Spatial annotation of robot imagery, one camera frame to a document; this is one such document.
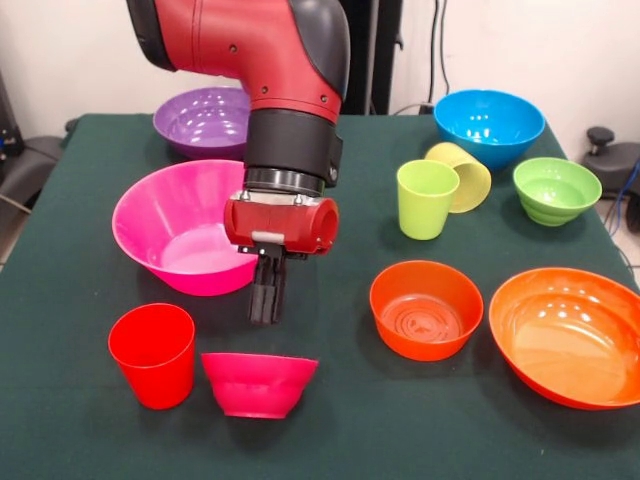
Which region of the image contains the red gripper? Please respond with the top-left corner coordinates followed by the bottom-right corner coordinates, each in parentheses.
top-left (223, 192), bottom-right (341, 325)

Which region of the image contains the small crimson pink bowl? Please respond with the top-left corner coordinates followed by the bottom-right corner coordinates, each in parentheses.
top-left (200, 352), bottom-right (320, 420)

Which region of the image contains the large magenta bowl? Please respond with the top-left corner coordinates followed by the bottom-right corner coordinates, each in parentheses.
top-left (110, 159), bottom-right (261, 297)

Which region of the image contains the small orange bowl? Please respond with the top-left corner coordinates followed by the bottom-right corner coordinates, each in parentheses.
top-left (369, 259), bottom-right (485, 362)

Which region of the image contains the yellow cup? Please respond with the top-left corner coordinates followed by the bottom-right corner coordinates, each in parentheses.
top-left (424, 141), bottom-right (493, 215)

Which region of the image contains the red cup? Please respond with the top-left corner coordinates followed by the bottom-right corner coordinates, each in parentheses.
top-left (107, 302), bottom-right (196, 411)

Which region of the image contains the lime green cup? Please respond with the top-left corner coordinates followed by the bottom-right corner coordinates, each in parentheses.
top-left (396, 159), bottom-right (461, 241)

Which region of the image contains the purple bowl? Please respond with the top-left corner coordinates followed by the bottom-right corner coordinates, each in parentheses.
top-left (152, 86), bottom-right (251, 161)

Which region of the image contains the dark green tablecloth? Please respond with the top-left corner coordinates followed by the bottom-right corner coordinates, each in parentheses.
top-left (0, 113), bottom-right (640, 480)

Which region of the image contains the black robot column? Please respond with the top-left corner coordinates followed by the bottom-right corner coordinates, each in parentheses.
top-left (339, 0), bottom-right (404, 115)

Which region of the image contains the blue bowl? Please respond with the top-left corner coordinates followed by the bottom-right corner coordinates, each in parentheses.
top-left (432, 88), bottom-right (547, 172)

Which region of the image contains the large orange bowl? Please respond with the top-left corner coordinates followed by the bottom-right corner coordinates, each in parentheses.
top-left (488, 267), bottom-right (640, 411)

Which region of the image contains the small green bowl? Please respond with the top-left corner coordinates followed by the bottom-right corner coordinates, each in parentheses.
top-left (512, 156), bottom-right (604, 228)

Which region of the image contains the black equipment box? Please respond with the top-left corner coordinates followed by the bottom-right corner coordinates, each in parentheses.
top-left (0, 69), bottom-right (24, 166)

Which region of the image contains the black wall cable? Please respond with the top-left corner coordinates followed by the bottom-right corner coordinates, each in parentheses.
top-left (428, 0), bottom-right (451, 109)

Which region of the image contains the blue cable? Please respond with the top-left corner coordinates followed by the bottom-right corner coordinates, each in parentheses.
top-left (604, 159), bottom-right (640, 236)

